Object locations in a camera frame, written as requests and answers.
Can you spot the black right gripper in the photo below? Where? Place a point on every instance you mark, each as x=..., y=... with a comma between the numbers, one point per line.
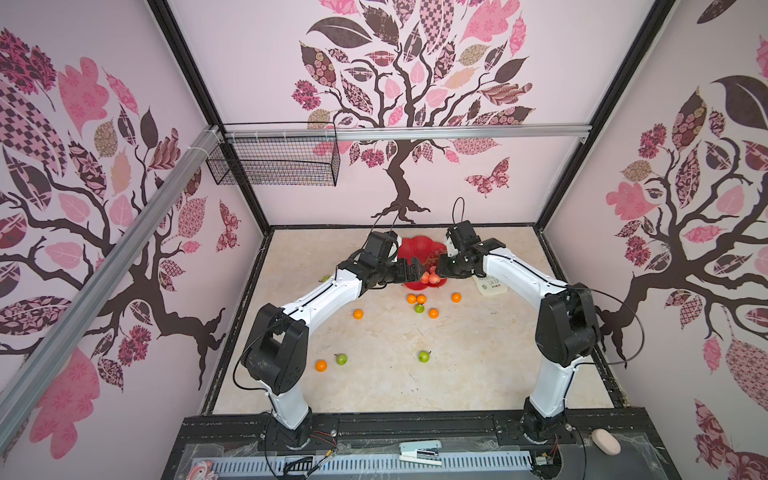
x=443, y=271

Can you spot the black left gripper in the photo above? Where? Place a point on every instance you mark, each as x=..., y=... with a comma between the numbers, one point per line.
x=413, y=274

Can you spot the purple fake grape bunch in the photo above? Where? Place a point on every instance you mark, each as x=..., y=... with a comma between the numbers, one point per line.
x=432, y=260

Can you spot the pink fake peach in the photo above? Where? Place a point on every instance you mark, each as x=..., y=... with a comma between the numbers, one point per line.
x=430, y=277

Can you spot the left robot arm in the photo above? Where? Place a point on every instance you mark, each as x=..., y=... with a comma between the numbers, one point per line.
x=275, y=354

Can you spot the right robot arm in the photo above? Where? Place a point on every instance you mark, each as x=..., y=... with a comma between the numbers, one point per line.
x=566, y=329

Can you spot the red flower fruit bowl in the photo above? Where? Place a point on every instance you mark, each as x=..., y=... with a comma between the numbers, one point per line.
x=420, y=247

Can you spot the black wire basket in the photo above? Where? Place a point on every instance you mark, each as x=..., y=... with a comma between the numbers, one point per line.
x=281, y=153

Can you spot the white slotted cable duct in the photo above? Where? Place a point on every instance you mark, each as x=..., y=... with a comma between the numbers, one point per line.
x=357, y=465

